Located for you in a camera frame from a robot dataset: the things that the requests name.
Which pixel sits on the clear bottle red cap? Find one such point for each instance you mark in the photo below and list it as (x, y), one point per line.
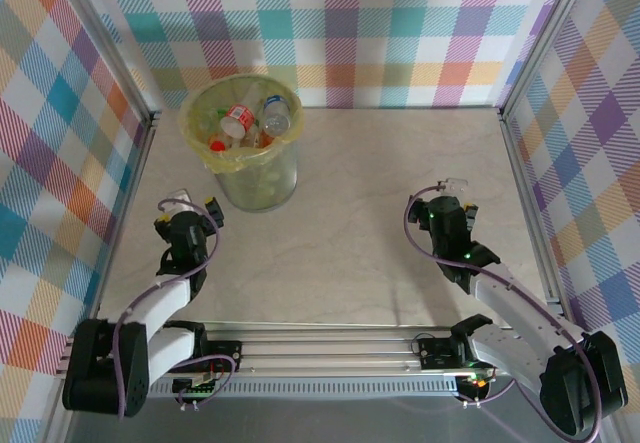
(217, 145)

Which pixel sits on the red label bottle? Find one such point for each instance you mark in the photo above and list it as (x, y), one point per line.
(239, 115)

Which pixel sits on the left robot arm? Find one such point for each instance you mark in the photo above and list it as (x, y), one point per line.
(165, 303)

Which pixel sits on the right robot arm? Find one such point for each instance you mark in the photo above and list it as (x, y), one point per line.
(520, 308)

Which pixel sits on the mesh waste bin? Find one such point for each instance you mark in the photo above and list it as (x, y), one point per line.
(260, 188)

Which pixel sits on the yellow bin liner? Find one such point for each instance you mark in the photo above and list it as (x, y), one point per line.
(235, 158)

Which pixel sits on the green controller board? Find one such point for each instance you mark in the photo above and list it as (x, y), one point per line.
(197, 390)
(475, 382)

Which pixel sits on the aluminium side rail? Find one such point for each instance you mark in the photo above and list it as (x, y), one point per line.
(131, 188)
(519, 163)

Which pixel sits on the aluminium back rail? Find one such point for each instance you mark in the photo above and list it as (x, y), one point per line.
(400, 108)

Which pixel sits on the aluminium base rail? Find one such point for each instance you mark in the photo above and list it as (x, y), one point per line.
(325, 350)

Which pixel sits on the aluminium frame post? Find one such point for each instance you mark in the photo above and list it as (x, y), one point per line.
(545, 38)
(107, 43)

